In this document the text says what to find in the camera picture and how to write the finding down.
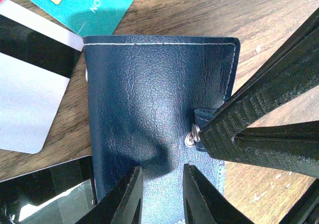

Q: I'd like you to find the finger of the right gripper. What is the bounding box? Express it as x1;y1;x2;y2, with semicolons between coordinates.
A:
199;10;319;139
200;121;319;178

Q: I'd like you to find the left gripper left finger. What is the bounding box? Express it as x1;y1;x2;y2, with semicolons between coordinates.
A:
77;166;143;224

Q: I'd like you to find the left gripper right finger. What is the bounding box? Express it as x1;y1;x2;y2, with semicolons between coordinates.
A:
183;164;252;224

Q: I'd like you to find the blue leather card holder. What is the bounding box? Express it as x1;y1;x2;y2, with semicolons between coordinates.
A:
84;35;240;224

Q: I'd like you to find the black card right pile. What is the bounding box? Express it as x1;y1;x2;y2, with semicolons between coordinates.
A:
0;155;97;224

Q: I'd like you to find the white card with red dot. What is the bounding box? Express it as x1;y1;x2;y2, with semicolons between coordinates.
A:
0;0;83;154

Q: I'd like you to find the teal card upper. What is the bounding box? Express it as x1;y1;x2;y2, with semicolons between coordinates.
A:
30;0;134;37

